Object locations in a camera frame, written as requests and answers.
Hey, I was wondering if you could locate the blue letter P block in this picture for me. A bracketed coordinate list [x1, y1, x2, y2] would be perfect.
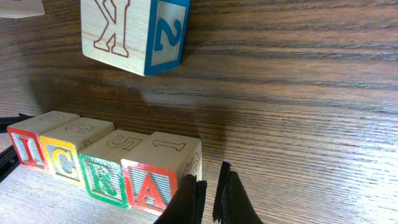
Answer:
[1, 0, 45, 19]

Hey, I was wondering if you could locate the plain carved wooden block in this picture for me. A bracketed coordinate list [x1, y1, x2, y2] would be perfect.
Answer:
[80, 0, 190, 76]

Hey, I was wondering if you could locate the yellow block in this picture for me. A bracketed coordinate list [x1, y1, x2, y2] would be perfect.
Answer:
[40, 118, 115, 187]

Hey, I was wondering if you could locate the red letter A block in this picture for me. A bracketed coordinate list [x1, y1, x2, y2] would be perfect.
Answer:
[121, 132, 203, 216]

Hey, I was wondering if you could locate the green letter R block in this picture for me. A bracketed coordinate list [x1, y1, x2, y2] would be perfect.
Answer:
[78, 129, 148, 210]

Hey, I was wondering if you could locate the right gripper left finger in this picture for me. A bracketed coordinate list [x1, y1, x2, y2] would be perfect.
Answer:
[154, 174, 207, 224]

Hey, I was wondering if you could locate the red letter I block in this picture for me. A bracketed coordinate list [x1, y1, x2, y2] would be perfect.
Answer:
[6, 111, 81, 172]

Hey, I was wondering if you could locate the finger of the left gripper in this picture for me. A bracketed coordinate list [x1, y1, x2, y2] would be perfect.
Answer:
[0, 145, 19, 182]
[0, 113, 32, 133]

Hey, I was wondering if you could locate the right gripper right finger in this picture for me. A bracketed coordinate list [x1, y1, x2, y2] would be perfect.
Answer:
[212, 161, 263, 224]

